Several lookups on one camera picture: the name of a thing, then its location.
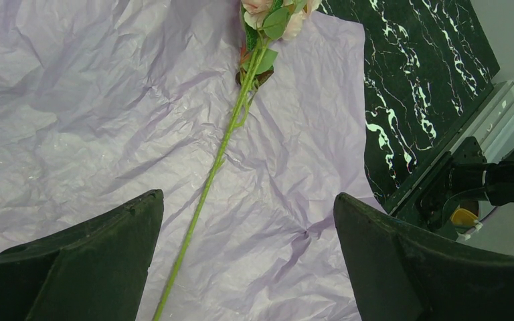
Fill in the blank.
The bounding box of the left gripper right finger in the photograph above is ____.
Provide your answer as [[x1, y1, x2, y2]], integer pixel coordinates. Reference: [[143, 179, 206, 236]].
[[333, 193, 514, 320]]

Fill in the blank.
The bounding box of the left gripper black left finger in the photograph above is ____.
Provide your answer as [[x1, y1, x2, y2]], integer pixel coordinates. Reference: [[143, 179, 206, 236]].
[[0, 189, 164, 320]]

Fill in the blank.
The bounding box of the purple pink wrapping paper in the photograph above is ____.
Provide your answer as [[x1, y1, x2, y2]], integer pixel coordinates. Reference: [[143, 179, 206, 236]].
[[0, 1, 377, 320]]

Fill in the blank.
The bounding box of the light pink rose stem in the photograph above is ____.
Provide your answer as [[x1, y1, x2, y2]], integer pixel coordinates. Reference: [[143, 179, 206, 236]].
[[152, 1, 321, 320]]

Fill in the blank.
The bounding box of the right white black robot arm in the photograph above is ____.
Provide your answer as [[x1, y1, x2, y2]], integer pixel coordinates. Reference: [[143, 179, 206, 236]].
[[442, 149, 514, 219]]

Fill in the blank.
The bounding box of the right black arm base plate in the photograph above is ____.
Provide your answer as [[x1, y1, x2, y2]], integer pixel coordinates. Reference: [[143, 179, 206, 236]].
[[390, 136, 487, 240]]

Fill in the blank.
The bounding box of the aluminium extrusion frame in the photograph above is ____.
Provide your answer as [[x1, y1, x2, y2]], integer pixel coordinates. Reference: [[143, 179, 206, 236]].
[[385, 80, 514, 215]]

